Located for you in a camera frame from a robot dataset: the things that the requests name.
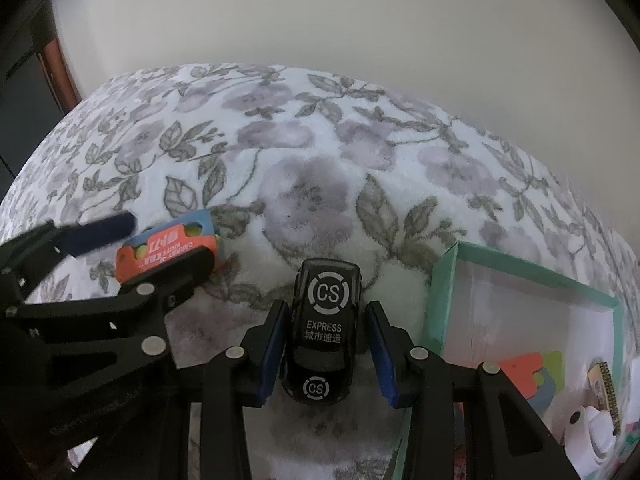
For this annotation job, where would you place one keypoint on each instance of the dark cabinet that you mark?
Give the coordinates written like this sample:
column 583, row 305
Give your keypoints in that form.
column 25, row 110

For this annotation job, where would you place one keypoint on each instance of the blue and red toy block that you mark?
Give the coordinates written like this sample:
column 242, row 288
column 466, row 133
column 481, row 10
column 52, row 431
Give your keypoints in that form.
column 525, row 367

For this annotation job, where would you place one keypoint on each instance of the black toy car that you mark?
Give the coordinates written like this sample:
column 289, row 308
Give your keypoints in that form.
column 322, row 330

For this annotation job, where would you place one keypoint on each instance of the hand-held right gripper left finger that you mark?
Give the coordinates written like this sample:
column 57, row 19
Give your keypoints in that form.
column 267, row 360

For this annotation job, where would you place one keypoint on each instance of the teal cardboard box tray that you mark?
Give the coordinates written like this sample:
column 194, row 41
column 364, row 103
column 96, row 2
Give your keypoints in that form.
column 500, row 310

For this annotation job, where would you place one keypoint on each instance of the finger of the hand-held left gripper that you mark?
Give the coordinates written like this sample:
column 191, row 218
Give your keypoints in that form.
column 150, row 305
column 100, row 232

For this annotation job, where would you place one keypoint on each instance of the brown wooden frame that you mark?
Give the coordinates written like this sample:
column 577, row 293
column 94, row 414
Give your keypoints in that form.
column 62, row 75

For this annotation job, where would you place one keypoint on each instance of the white plastic toy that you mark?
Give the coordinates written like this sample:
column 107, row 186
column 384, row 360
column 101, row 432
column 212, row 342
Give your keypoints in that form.
column 595, row 435

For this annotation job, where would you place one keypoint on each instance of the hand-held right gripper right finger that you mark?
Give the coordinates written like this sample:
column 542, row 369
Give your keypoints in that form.
column 387, row 360

